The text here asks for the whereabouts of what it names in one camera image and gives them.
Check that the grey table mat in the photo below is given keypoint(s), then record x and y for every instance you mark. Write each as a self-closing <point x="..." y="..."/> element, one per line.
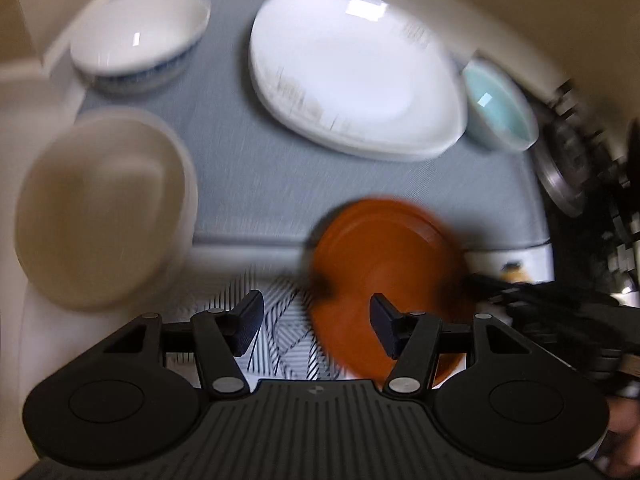
<point x="250" y="180"/>

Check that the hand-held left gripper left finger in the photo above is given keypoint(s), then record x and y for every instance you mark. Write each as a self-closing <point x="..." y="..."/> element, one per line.
<point x="248" y="326"/>

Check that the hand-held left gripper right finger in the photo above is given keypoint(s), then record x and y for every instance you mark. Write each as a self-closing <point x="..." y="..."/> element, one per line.
<point x="385" y="323"/>

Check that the beige plate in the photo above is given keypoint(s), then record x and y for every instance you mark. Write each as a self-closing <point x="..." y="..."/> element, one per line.
<point x="100" y="210"/>

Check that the grey metal round object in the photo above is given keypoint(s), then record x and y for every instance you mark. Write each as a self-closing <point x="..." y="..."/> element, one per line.
<point x="565" y="170"/>

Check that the large white plate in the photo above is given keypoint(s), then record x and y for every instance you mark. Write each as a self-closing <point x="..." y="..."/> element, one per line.
<point x="350" y="70"/>

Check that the white bowl with blue pattern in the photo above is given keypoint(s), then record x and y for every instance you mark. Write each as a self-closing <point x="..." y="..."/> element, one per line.
<point x="135" y="45"/>

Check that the orange plate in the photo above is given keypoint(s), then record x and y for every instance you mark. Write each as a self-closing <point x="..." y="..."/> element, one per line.
<point x="390" y="260"/>

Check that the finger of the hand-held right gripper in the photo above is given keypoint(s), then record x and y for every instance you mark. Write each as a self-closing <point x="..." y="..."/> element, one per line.
<point x="495" y="286"/>

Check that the light blue bowl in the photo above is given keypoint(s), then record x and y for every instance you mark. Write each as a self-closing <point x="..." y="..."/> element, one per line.
<point x="500" y="105"/>

